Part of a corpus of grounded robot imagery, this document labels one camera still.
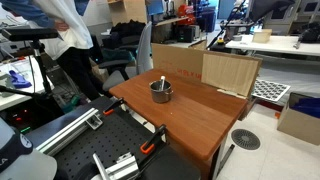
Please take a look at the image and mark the long white table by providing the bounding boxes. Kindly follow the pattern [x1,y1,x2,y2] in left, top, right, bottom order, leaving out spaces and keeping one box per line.
[225,34,320,57]

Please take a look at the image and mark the light corrugated cardboard sheet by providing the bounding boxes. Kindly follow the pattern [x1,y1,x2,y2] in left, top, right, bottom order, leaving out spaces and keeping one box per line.
[200,52,263,100]

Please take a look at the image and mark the tall cardboard box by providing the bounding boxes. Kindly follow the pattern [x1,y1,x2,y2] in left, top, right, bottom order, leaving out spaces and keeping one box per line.
[107,0,148,27]

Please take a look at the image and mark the small metal cup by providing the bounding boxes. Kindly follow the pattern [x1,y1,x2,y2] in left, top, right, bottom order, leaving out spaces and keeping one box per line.
[149,79,174,104]

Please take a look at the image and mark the grey office chair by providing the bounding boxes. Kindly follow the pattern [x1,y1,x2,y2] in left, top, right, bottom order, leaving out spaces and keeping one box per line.
[98,21,153,92]

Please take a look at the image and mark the long aluminium extrusion rail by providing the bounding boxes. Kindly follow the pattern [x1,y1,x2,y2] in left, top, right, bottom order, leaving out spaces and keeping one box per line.
[34,107,104,157]

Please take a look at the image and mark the black perforated breadboard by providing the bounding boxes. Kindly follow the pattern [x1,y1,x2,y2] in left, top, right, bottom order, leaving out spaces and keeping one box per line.
[24,96,201,180]

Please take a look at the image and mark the black stereo camera bar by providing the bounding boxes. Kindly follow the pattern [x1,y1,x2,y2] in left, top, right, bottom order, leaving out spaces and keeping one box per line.
[0,27,60,42]

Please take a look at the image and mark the open cardboard box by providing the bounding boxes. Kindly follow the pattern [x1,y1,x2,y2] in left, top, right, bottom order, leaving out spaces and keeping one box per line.
[276,91,320,146]

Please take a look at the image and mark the black control box with lights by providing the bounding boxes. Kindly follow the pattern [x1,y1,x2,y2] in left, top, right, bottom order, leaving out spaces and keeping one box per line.
[4,105,46,134]

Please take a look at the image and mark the pale wooden box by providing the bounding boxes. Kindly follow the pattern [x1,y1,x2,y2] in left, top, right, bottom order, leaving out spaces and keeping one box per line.
[252,28,273,44]

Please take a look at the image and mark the blue items in box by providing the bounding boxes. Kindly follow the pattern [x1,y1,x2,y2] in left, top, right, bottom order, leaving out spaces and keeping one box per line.
[289,96,320,119]

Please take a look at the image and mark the black clamp orange trigger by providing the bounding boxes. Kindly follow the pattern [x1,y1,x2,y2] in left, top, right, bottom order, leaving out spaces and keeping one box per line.
[102,97,125,117]
[139,124,167,155]

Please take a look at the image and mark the brown cardboard sheet red print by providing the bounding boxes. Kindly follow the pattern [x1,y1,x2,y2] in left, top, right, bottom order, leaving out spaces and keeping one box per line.
[151,42,205,81]

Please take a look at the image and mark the dotted calibration board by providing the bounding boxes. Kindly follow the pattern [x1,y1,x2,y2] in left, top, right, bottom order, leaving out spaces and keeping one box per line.
[251,78,291,103]

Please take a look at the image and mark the red machine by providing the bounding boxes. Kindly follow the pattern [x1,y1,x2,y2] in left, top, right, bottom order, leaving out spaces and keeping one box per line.
[176,3,197,26]

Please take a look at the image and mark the white and navy robot base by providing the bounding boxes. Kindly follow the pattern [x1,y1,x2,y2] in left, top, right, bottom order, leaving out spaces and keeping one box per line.
[0,118,58,180]

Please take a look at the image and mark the green plastic object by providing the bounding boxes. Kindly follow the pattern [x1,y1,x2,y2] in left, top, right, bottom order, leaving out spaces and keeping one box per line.
[61,94,81,113]

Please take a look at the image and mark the person in white shirt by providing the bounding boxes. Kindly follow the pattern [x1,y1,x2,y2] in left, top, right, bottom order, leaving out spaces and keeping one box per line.
[0,0,102,101]

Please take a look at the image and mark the black jacket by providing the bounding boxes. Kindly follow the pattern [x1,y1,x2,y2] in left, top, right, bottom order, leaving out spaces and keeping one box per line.
[109,19,147,38]

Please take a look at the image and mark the blue cloth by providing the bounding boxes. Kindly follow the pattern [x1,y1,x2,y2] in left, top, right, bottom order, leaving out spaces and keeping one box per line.
[8,69,33,90]

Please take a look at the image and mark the round floor drain grate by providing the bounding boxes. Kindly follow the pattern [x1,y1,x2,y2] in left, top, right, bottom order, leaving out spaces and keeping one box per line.
[230,128,262,151]

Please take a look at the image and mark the short aluminium extrusion bracket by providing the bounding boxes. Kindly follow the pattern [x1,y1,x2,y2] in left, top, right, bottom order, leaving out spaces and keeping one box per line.
[92,152,140,180]

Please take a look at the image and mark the white side table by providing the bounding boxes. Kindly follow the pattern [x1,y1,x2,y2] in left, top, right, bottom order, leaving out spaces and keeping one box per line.
[0,56,55,112]

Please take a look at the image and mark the brown wooden desk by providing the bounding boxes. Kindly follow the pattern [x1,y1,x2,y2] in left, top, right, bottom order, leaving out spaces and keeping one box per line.
[108,68,249,180]

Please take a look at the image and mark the black camera tripod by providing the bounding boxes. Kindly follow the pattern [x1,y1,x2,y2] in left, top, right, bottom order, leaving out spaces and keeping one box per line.
[0,39,56,101]

